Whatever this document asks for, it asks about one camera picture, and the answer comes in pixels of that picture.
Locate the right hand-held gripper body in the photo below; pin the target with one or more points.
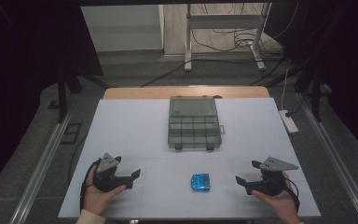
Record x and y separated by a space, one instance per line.
272 183

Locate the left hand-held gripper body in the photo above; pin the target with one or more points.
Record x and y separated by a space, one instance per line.
107 182

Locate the small blue plastic box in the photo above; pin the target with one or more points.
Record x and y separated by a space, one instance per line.
200 182

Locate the clear grey compartment organizer box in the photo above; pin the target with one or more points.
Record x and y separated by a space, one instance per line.
194 127

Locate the person's left hand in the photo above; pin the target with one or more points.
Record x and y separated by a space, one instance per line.
94 197

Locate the person's right hand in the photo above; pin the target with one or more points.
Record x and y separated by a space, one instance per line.
281 203

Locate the white power strip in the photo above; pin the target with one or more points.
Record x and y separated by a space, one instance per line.
289 122

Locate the black metal stand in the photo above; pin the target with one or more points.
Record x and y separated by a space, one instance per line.
315 93
62 93

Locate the white panel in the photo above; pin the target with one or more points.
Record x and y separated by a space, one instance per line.
121 28

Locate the black rectangular floor frame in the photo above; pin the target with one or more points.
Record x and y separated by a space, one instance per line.
71 133

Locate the aluminium floor rail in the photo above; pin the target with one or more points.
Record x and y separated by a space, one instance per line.
338 165
38 172

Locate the grey metal desk frame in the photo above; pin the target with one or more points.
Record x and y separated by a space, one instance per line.
223 21

